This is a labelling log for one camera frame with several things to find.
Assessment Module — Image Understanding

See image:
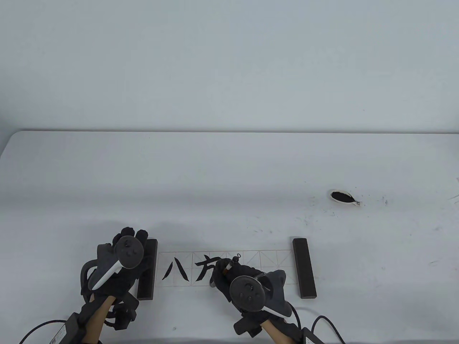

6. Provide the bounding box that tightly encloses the person's left hand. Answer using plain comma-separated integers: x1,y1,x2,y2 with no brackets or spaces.
81,228,155,298

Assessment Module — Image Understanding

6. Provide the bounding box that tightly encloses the person's right hand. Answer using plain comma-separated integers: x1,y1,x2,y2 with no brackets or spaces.
210,260,287,316

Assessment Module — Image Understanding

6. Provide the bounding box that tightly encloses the brown handled Chinese brush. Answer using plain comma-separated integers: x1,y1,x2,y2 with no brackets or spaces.
223,253,241,274

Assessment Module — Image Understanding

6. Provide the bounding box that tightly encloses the black bar paperweight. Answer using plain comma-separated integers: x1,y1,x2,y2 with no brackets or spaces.
137,239,158,301
292,238,317,299

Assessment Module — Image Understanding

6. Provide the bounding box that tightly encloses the red grid calligraphy paper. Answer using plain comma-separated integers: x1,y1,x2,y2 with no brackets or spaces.
156,250,300,287

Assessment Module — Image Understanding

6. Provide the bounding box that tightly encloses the person's left forearm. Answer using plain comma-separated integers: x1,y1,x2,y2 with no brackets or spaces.
81,296,117,344

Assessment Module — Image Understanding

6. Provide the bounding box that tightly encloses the person's right forearm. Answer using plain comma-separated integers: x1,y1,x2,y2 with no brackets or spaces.
262,317,305,344

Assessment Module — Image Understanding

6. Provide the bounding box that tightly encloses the black labelled forearm box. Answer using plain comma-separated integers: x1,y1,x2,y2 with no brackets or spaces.
301,327,325,344
54,312,88,344

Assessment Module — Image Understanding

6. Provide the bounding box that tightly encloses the white ink dish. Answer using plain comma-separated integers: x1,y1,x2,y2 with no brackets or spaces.
330,189,361,207

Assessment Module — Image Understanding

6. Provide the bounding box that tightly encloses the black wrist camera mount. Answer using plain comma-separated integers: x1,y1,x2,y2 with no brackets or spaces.
108,296,139,329
233,312,264,337

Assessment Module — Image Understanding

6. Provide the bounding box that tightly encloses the black braided cable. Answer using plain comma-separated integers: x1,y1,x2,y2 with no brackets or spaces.
289,305,346,344
20,320,70,344

